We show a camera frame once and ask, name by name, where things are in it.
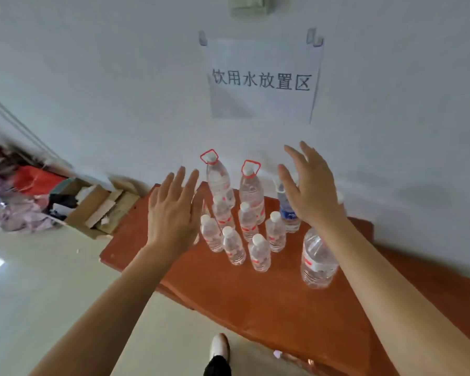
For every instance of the person's left forearm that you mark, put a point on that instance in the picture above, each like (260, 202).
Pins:
(102, 317)

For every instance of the person's right hand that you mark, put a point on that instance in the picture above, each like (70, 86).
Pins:
(317, 191)

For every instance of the red cloth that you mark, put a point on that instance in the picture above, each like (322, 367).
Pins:
(35, 180)

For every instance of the white wall switch plate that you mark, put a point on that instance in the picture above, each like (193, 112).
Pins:
(248, 5)

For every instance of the person's black trousers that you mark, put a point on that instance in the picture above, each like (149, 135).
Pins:
(217, 367)

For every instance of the transparent adhesive clip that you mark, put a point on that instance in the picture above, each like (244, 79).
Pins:
(203, 39)
(315, 37)

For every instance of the person's white shoe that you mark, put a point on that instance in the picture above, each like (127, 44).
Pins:
(220, 346)

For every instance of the person's right forearm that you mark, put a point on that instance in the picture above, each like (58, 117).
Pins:
(395, 301)

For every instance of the person's left hand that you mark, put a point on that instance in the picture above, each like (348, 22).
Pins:
(172, 223)

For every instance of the white wall conduit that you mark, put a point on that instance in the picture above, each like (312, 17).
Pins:
(11, 127)
(19, 125)

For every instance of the blue-label Aquafina bottle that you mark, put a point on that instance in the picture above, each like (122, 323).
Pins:
(290, 219)

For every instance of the orange wooden cabinet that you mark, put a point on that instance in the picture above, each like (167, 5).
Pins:
(278, 309)

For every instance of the white paper sign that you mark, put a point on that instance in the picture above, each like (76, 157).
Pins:
(258, 101)

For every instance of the pink cloth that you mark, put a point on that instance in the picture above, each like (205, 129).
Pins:
(15, 215)

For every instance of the row of small water bottles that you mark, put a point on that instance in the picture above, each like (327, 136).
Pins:
(235, 250)

